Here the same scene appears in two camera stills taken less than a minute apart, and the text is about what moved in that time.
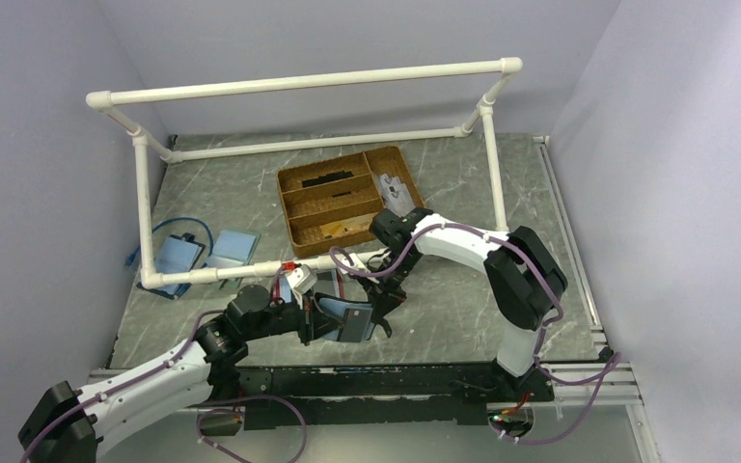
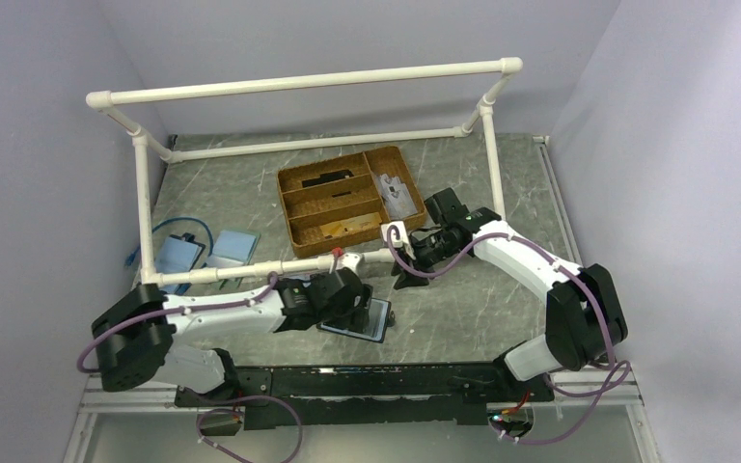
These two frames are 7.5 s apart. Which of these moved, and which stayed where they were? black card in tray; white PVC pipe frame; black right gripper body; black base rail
Moved: black right gripper body
Stayed: white PVC pipe frame; black base rail; black card in tray
